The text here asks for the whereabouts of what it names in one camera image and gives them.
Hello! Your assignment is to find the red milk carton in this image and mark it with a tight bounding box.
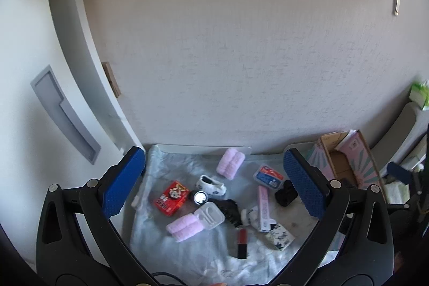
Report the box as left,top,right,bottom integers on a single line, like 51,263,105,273
153,180,190,217

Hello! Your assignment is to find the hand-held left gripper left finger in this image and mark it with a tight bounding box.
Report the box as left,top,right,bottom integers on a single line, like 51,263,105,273
36,146,158,286

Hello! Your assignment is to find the black cable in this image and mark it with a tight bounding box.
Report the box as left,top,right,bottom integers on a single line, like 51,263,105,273
151,272,188,286

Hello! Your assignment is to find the green tissue box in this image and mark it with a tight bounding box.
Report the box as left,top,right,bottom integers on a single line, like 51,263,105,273
409,79,429,110

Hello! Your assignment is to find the white desktop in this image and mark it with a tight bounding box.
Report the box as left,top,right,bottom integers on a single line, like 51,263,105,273
124,142,339,286

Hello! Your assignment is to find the white wardrobe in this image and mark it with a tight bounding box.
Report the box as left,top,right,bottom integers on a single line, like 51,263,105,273
0,0,148,233

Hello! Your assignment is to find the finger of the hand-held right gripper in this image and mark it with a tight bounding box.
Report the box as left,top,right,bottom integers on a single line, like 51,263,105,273
386,161,423,196
385,202,429,223

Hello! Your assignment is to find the blue floral tissue pack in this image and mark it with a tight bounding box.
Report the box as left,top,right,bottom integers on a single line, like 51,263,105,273
265,223,295,250

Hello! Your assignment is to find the white patterned sock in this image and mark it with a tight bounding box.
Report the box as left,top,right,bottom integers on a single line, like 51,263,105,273
196,175,227,197

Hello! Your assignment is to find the clear plastic case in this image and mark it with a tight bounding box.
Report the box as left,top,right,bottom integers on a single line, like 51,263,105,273
194,201,224,230

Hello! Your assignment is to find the blue and red packet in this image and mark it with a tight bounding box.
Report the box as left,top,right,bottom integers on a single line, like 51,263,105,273
253,165,285,190

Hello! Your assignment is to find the grey recessed door handle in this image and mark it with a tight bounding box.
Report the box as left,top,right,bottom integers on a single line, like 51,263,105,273
30,64,102,165

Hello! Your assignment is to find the black blocky object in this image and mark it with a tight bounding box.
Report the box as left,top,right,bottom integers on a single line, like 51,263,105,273
275,179,299,207

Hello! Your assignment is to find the long pink box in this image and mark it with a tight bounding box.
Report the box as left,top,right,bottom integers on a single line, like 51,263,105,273
257,185,277,233

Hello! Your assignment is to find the grey headboard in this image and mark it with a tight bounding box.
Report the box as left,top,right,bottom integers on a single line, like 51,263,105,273
370,101,429,166

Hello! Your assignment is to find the black comb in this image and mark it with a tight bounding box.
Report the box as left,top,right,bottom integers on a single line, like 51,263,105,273
211,198,242,228

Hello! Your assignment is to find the cardboard box with pink print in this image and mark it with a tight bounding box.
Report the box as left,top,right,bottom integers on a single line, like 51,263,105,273
308,129,387,203

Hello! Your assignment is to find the red lipstick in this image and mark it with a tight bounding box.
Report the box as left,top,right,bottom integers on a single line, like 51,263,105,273
236,228,248,259

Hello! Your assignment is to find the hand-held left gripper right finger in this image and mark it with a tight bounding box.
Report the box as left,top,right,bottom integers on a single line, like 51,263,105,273
271,148,394,286

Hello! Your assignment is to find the light blue cloth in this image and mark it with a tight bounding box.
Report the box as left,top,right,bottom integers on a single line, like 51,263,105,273
129,144,322,286

